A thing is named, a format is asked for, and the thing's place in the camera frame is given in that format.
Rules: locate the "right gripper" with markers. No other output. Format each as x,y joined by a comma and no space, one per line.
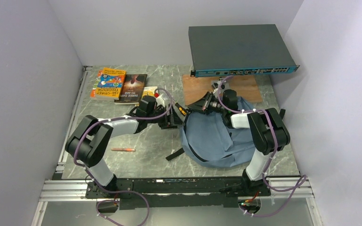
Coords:
202,105

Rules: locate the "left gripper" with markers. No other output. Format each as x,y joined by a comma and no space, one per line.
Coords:
171,121

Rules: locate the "blue student backpack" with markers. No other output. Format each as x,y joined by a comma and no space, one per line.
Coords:
206,140

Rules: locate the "dark three days book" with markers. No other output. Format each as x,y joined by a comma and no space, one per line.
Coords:
132,90

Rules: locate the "orange blue treehouse book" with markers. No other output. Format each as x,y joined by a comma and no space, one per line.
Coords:
110,84

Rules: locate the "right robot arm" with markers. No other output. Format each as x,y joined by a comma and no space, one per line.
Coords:
268,131

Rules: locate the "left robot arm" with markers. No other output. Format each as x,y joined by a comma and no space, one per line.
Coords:
87,144

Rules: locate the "yellow black screwdriver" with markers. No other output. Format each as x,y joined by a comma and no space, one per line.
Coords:
181,109

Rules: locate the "yellow teal paperback book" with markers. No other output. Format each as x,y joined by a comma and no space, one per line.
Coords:
148,91

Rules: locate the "wooden board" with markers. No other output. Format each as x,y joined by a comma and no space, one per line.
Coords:
195,88

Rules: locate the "orange pen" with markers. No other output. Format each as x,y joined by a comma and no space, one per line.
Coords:
123,149

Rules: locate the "orange green treehouse book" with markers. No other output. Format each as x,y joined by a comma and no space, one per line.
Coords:
95,85

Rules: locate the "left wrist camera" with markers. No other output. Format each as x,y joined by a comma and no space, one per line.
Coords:
162,100

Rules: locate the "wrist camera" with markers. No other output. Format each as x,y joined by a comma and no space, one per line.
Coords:
162,100
240,121

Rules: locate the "metal stand mount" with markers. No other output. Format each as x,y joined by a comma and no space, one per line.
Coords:
219,84

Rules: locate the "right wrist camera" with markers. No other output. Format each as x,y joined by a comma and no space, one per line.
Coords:
240,121

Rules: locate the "grey network switch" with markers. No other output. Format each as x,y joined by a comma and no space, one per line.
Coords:
225,50

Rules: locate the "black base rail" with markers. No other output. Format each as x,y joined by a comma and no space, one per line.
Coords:
180,192

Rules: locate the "aluminium side rail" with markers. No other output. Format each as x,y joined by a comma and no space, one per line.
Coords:
64,154

